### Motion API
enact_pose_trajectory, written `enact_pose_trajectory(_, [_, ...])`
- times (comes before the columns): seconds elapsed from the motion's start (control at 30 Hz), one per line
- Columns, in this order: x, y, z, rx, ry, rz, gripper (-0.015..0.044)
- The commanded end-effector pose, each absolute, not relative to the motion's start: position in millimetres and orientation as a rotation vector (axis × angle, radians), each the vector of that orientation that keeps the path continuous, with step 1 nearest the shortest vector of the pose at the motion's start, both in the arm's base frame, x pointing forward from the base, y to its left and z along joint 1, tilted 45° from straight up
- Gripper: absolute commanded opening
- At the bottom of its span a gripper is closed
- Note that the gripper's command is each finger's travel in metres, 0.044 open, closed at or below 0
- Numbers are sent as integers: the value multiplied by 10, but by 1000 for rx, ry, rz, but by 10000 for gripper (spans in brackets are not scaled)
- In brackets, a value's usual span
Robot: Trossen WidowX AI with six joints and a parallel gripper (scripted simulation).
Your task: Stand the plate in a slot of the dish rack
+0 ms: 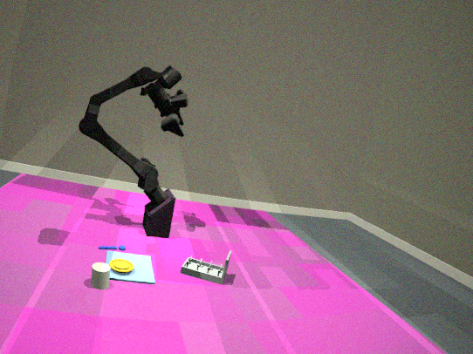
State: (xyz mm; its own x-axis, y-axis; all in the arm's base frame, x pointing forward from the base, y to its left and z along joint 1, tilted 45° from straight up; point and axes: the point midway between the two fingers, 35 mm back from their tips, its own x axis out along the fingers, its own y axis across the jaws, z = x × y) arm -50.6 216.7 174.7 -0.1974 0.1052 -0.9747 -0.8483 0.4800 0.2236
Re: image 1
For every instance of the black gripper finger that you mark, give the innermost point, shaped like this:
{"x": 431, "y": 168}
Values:
{"x": 177, "y": 111}
{"x": 176, "y": 130}

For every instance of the yellow round plate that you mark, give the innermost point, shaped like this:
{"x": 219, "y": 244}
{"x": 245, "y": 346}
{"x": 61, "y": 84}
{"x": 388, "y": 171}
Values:
{"x": 121, "y": 266}

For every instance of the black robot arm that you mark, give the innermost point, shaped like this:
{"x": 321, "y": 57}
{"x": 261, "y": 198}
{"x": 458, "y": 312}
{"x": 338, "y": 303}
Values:
{"x": 89, "y": 126}

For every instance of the light blue square mat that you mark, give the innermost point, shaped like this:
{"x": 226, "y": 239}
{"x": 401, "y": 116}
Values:
{"x": 142, "y": 272}

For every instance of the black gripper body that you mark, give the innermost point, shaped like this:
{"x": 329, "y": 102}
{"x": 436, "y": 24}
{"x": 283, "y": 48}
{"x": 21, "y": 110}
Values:
{"x": 171, "y": 119}

